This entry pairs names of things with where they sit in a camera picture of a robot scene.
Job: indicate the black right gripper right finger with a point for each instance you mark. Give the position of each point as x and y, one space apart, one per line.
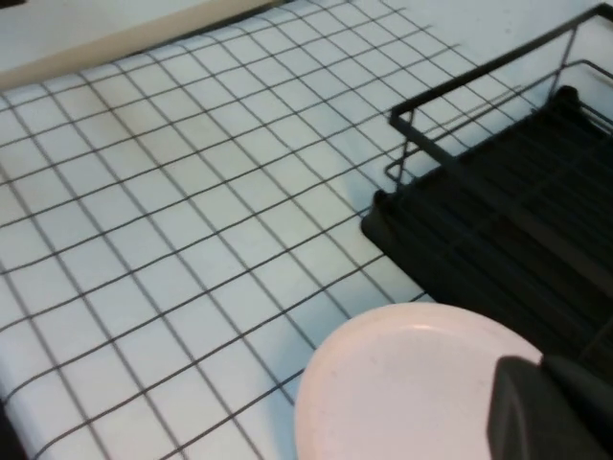
570 417

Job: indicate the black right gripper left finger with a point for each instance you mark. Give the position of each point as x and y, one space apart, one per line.
507 412

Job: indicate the pink round plate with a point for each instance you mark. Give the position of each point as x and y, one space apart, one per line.
392 393

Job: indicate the black dish drying rack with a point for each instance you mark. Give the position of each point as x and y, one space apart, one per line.
503 230

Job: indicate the white black-grid tablecloth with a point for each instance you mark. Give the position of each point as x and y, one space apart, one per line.
167 215

